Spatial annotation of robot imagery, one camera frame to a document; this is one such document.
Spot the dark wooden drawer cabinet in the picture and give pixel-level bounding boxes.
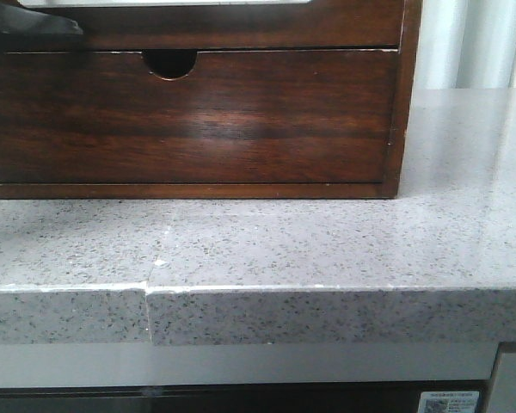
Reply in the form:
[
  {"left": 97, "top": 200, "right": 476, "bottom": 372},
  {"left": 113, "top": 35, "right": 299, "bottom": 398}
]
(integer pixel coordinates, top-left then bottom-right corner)
[{"left": 0, "top": 1, "right": 422, "bottom": 199}]

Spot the white QR code label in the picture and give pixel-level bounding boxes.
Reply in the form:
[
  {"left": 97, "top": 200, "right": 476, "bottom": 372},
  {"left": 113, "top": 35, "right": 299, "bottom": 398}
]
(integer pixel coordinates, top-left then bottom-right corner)
[{"left": 417, "top": 391, "right": 480, "bottom": 413}]

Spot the grey cabinet trim panel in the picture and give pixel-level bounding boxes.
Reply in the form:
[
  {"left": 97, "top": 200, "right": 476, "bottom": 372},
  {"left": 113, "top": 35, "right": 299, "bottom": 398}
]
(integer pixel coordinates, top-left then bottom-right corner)
[{"left": 0, "top": 342, "right": 498, "bottom": 388}]

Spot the black appliance under counter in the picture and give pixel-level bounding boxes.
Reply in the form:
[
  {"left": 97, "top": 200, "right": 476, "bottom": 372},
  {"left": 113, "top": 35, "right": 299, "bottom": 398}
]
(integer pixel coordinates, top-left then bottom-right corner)
[{"left": 0, "top": 380, "right": 488, "bottom": 412}]

